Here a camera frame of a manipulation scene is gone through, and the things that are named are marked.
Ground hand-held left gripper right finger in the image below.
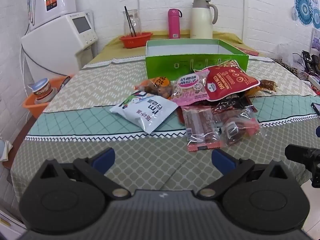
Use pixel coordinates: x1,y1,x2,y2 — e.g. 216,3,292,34
197,149,288,200

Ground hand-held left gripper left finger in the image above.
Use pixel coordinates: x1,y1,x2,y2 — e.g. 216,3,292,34
40,148,130,200

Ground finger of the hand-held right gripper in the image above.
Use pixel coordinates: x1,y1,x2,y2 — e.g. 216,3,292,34
285,144,320,165

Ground clear packet of red snacks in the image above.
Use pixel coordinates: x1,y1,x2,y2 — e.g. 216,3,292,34
212,105,260,147

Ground clear packet of pink bars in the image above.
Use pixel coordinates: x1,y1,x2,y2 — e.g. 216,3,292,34
180,105,224,153

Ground white cartoon snack bag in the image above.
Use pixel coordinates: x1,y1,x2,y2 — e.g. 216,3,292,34
110,91,178,134

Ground red nuts bag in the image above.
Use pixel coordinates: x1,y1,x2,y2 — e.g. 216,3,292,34
204,65,260,102

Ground pink snack packet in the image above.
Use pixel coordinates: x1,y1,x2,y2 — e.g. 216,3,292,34
171,69,210,106

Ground green cardboard box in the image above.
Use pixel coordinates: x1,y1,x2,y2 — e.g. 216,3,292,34
145,39,249,80

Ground dark brown snack packet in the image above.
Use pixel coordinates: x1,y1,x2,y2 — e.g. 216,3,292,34
212,94,258,113

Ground patterned green beige tablecloth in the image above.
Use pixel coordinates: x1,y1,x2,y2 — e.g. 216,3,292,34
11,56,320,198

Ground white power strip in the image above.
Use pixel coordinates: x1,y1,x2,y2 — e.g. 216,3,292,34
309,76,320,90

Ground brown candy snack packet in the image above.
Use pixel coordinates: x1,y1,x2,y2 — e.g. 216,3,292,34
246,79,277,97

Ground orange brown snack packet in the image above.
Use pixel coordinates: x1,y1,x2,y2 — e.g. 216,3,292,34
135,76,174,99

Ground orange plastic basin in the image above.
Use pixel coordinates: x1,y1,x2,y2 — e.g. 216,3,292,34
23,74,74,119

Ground printed paper bowl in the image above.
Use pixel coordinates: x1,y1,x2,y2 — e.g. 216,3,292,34
28,78,52,103

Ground white cloth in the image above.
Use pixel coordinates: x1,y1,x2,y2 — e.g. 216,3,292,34
0,139,13,162

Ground clear plastic bag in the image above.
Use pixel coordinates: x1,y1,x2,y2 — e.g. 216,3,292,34
275,44,300,68

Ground yellow cloth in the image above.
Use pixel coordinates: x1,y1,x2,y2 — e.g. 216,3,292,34
96,30,244,60

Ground red paper card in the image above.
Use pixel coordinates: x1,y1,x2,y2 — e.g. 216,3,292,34
235,46,259,57

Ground red plastic basket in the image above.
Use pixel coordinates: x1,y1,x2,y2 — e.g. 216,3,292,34
119,32,153,48

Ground white water dispenser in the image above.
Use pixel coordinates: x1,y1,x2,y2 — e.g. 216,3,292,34
21,13,98,80

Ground black straw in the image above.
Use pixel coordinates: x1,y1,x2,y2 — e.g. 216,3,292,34
124,6,137,37

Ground glass pitcher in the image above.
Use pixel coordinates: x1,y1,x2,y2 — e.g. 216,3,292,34
123,9,142,37

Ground cream thermos jug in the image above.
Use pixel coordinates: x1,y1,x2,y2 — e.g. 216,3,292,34
192,0,218,39

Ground pink thermos bottle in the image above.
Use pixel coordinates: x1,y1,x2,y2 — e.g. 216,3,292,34
168,9,182,39

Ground black chargers with cables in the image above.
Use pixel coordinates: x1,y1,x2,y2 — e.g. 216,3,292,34
292,50,320,75

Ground wall picture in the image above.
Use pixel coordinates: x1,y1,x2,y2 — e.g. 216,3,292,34
310,29,320,55

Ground grey cable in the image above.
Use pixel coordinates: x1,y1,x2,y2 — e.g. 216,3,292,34
21,44,73,77

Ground blue paper fan wall decoration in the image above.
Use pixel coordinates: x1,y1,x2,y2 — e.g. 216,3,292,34
292,0,320,29

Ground white wall pipe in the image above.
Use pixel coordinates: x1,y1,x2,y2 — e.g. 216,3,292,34
241,0,246,40

